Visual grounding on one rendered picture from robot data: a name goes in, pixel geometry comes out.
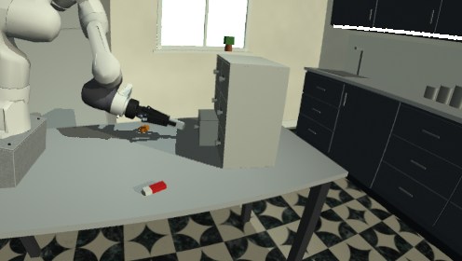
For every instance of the small grey chest of drawers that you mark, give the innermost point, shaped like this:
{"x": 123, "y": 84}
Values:
{"x": 255, "y": 107}

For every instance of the grey drawer front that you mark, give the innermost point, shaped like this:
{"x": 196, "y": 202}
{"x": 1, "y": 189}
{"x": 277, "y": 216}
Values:
{"x": 224, "y": 79}
{"x": 216, "y": 100}
{"x": 208, "y": 127}
{"x": 222, "y": 112}
{"x": 220, "y": 143}
{"x": 218, "y": 73}

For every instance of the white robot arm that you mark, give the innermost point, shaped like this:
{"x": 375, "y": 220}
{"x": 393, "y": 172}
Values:
{"x": 38, "y": 21}

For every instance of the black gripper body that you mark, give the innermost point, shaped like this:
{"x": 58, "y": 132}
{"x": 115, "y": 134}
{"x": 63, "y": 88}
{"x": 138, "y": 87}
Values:
{"x": 132, "y": 109}

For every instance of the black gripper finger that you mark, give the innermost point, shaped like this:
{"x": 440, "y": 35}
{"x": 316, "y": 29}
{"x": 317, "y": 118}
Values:
{"x": 159, "y": 120}
{"x": 155, "y": 111}

